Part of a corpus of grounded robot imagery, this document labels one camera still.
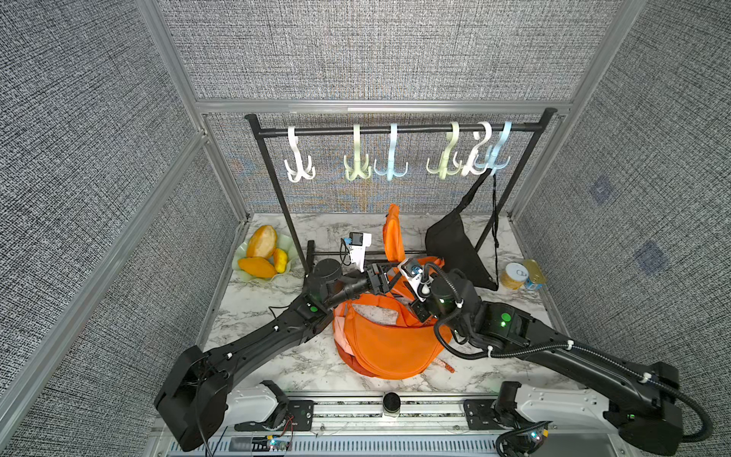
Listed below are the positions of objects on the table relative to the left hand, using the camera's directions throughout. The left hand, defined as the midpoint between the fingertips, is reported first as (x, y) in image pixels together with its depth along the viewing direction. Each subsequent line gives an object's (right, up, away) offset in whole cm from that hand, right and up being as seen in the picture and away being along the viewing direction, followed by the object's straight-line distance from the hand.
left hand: (407, 265), depth 66 cm
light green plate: (-41, +5, +39) cm, 56 cm away
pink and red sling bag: (-15, -24, +11) cm, 31 cm away
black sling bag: (+17, +5, +23) cm, 29 cm away
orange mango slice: (-47, -3, +33) cm, 57 cm away
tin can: (+40, -6, +28) cm, 49 cm away
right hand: (+1, -3, +2) cm, 3 cm away
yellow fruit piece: (-40, -1, +33) cm, 52 cm away
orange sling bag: (-3, +3, 0) cm, 4 cm away
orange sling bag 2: (-3, -23, +6) cm, 24 cm away
